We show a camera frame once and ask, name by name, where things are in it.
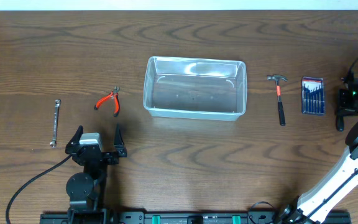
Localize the precision screwdriver set case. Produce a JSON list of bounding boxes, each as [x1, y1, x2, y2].
[[301, 77, 325, 116]]

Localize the black yellow screwdriver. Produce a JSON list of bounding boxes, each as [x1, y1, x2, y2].
[[336, 115, 344, 132]]

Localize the black mounting rail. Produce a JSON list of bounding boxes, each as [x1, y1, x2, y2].
[[39, 210, 352, 224]]

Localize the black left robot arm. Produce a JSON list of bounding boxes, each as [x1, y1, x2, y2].
[[65, 125, 127, 224]]

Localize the clear plastic container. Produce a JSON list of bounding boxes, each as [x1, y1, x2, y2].
[[143, 56, 247, 121]]

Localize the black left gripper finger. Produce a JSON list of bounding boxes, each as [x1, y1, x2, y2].
[[114, 124, 127, 157], [65, 125, 83, 154]]

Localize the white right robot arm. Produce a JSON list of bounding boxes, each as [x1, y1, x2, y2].
[[278, 122, 358, 223]]

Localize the silver combination wrench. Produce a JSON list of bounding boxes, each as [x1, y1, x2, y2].
[[50, 99, 61, 148]]

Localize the claw hammer orange label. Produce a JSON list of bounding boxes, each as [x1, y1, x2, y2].
[[267, 73, 288, 126]]

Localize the red handled cutting pliers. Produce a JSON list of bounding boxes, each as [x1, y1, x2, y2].
[[94, 86, 121, 117]]

